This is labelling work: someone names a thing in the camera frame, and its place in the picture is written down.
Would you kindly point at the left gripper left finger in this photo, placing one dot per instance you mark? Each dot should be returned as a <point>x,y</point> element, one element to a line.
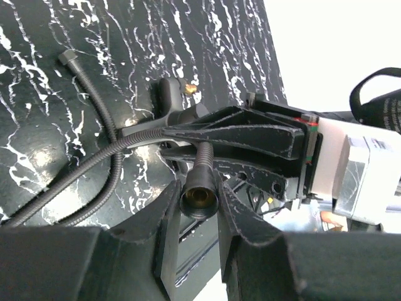
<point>135,260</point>

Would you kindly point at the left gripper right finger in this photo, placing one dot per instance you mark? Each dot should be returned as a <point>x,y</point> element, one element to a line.
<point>261,262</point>

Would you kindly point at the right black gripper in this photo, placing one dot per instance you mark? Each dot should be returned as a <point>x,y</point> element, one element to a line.
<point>269,128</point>

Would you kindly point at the black faucet fitting brass ends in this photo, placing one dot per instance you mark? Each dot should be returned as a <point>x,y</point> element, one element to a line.
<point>170,93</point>

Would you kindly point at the black marble pattern mat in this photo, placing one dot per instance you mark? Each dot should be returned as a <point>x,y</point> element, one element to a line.
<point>48,124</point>

